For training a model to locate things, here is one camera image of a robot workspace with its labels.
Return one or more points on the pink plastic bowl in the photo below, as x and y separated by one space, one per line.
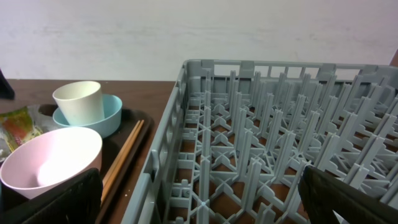
50 159

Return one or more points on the wooden chopstick right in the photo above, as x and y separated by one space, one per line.
108 186

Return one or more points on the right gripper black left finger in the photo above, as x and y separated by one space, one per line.
77 200

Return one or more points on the wooden chopstick left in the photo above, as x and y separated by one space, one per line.
126 146

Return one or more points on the cream plastic cup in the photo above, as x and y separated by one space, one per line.
80 102

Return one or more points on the grey plastic dishwasher rack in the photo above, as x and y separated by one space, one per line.
236 136

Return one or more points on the light blue small bowl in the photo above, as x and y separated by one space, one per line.
112 106

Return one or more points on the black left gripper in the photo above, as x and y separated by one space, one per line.
6 91

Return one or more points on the white paper napkin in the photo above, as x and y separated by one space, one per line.
45 122

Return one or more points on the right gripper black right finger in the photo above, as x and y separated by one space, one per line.
323 195

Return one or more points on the wooden chopstick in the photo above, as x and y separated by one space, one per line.
126 146
108 186

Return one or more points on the dark brown serving tray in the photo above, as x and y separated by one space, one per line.
111 146

